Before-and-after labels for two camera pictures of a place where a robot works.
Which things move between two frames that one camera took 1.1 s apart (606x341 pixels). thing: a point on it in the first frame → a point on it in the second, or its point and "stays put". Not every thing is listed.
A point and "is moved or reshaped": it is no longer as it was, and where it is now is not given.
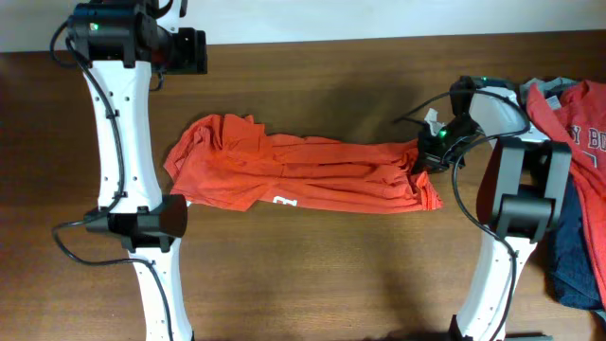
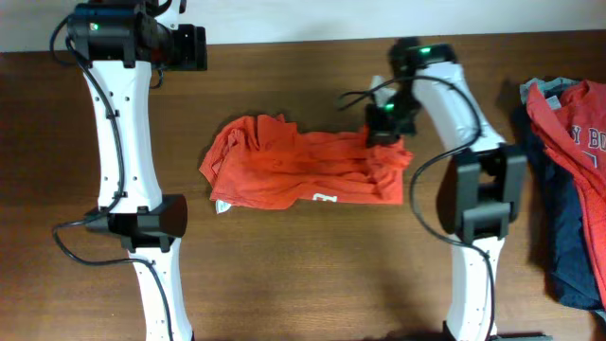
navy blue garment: x=568 y=255 stays put
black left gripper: x=195 y=56 stays put
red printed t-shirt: x=581 y=124 stays put
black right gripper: x=431 y=159 → x=377 y=133
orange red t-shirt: x=231 y=163 is moved or reshaped
